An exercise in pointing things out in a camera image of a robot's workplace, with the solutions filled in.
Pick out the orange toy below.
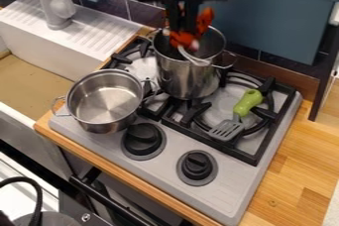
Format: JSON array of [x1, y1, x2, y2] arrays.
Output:
[[168, 6, 218, 52]]

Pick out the tall silver pot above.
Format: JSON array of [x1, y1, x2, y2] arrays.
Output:
[[141, 24, 239, 101]]

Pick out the toy sink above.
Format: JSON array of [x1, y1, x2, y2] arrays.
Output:
[[0, 0, 146, 129]]

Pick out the wide silver pot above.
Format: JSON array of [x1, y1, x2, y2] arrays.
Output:
[[49, 68, 157, 135]]

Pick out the tap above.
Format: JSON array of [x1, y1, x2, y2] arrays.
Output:
[[30, 0, 78, 32]]

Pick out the toy stove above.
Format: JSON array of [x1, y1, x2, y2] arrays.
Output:
[[46, 37, 305, 226]]

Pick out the green handled grey spatula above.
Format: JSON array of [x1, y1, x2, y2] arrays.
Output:
[[206, 88, 266, 144]]

